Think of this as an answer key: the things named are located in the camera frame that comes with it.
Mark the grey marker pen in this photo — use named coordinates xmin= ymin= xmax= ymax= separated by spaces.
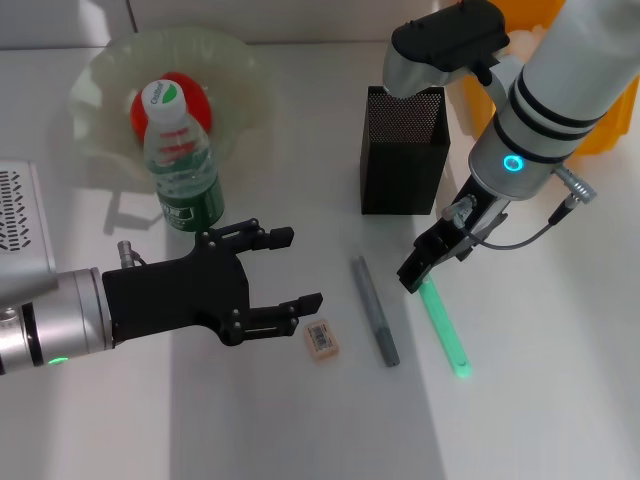
xmin=349 ymin=255 xmax=401 ymax=369

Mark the green glass fruit plate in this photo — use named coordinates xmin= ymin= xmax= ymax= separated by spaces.
xmin=68 ymin=28 xmax=274 ymax=192

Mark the green translucent pen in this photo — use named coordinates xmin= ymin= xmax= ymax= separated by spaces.
xmin=418 ymin=278 xmax=473 ymax=382

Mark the black mesh pen holder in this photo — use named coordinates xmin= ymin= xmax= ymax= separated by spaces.
xmin=359 ymin=85 xmax=452 ymax=217

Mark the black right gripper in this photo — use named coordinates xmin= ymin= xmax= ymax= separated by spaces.
xmin=396 ymin=172 xmax=511 ymax=295

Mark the yellow plastic storage bin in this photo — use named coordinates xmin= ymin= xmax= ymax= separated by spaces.
xmin=459 ymin=0 xmax=640 ymax=158

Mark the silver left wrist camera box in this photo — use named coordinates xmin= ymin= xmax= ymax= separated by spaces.
xmin=0 ymin=159 xmax=59 ymax=302

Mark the red-orange orange fruit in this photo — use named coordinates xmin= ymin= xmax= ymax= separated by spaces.
xmin=130 ymin=70 xmax=214 ymax=137

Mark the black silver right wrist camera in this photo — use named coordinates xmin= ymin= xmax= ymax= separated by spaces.
xmin=381 ymin=0 xmax=522 ymax=99

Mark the beige eraser with barcode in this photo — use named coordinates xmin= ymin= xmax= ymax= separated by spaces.
xmin=304 ymin=321 xmax=342 ymax=361

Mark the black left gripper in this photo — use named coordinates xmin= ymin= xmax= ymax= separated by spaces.
xmin=101 ymin=217 xmax=325 ymax=348

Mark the clear green-label water bottle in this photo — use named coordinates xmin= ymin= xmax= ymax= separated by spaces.
xmin=140 ymin=79 xmax=226 ymax=234

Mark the right arm cable with plugs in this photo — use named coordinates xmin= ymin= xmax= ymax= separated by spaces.
xmin=441 ymin=166 xmax=599 ymax=250

